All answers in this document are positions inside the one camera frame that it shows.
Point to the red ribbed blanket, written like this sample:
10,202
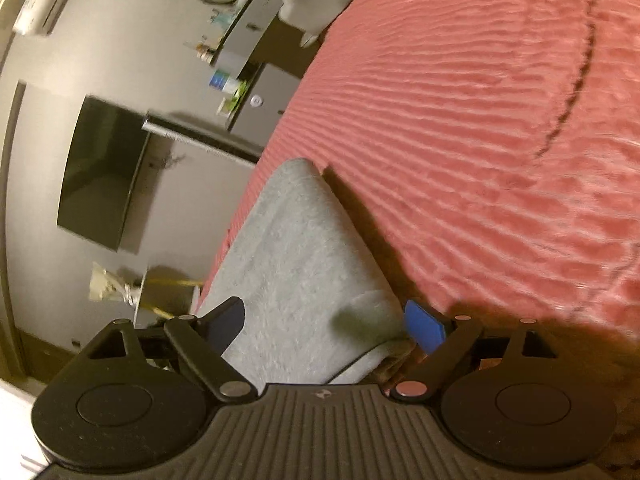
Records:
475,135

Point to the blue and white container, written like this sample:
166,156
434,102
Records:
220,81

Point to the grey vanity desk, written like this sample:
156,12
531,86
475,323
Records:
255,15

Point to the green packet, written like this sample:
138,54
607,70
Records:
234,102

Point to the white upholstered chair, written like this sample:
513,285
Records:
315,5

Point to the door frame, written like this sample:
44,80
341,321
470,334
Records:
200,140

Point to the yellow side table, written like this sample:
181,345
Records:
167,290

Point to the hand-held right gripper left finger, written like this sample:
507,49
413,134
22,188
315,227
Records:
227,324

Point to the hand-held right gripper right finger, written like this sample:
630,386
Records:
425,326

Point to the wrapped flower bouquet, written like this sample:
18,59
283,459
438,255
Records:
107,285

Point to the black wall television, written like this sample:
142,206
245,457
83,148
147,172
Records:
100,175

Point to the white cup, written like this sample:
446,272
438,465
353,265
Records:
231,88

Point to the grey pants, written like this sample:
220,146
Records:
300,260

